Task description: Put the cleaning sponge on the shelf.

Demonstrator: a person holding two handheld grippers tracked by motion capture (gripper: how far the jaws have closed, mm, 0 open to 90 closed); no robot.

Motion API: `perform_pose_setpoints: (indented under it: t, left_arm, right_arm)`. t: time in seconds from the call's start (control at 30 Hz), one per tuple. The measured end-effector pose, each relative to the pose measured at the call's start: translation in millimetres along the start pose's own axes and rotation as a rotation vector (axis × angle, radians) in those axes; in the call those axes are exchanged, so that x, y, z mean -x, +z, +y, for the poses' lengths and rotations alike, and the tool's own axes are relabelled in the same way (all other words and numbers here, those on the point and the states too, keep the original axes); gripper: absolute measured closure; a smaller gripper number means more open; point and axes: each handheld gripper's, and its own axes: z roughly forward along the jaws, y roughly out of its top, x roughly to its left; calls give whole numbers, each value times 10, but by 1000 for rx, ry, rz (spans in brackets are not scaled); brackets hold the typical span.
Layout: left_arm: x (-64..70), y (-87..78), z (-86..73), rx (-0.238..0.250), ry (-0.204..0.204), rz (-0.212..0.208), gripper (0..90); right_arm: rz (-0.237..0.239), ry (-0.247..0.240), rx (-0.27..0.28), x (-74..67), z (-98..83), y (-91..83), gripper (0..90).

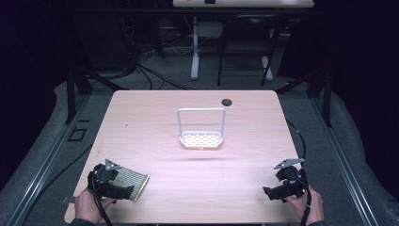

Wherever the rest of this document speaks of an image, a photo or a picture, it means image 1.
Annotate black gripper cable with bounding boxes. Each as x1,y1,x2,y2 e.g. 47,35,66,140
90,169,115,226
285,120,313,226

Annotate white background desk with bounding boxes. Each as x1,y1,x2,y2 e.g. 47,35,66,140
172,0,315,81

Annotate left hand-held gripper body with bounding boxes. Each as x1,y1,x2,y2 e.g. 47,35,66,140
87,158,124,200

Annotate black floor cables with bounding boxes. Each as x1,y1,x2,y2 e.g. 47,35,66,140
106,12,197,92

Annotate black tape square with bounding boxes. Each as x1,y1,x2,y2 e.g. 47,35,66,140
68,126,88,142

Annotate white wire basket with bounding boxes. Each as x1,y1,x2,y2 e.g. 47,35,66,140
176,107,227,151

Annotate black chair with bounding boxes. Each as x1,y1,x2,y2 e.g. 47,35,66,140
216,13,285,88

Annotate black metal frame post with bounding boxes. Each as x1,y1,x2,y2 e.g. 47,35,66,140
65,67,94,124
276,64,334,128

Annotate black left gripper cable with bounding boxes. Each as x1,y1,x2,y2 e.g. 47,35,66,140
90,169,115,226

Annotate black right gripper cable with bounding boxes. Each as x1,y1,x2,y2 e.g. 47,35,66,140
285,120,313,226

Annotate grey metal floor rail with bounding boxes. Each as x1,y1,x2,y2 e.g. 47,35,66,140
310,97,379,226
6,93,92,226

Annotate person's left hand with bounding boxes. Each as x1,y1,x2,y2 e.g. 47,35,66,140
73,187,118,225

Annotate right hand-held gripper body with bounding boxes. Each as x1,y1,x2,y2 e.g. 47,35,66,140
273,157,311,200

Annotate person's right hand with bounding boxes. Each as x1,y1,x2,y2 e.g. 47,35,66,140
282,186,325,226

